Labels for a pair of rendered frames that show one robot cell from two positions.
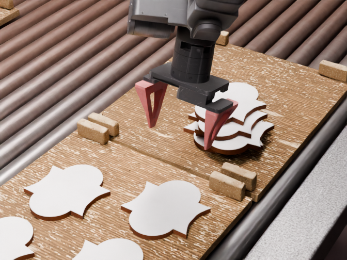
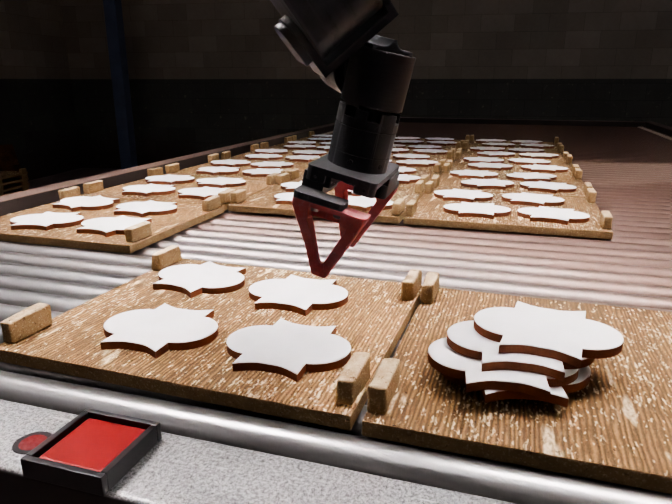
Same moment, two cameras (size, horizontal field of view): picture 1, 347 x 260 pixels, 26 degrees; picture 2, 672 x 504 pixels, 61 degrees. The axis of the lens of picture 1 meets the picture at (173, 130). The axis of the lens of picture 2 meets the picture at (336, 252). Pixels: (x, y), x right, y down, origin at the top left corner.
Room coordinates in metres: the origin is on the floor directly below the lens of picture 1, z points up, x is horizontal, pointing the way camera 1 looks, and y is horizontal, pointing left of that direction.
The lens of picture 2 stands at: (0.78, -0.54, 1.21)
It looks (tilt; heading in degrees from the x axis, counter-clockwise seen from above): 17 degrees down; 75
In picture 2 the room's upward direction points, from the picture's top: straight up
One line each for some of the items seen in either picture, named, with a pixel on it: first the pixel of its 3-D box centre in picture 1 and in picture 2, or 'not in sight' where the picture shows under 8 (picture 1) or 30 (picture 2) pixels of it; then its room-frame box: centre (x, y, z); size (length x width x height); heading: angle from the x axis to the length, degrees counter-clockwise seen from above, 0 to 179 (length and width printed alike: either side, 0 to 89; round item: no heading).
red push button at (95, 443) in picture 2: not in sight; (95, 449); (0.69, -0.10, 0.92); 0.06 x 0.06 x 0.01; 58
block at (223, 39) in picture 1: (215, 35); not in sight; (1.41, -0.09, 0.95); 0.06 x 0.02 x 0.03; 57
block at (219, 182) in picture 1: (227, 185); (353, 377); (0.91, -0.08, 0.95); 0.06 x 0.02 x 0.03; 57
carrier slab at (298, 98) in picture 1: (224, 106); (598, 369); (1.17, -0.10, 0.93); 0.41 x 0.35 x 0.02; 147
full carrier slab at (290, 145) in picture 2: not in sight; (317, 145); (1.34, 1.96, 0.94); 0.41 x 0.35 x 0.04; 147
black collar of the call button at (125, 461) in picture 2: not in sight; (94, 448); (0.69, -0.10, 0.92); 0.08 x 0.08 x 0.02; 58
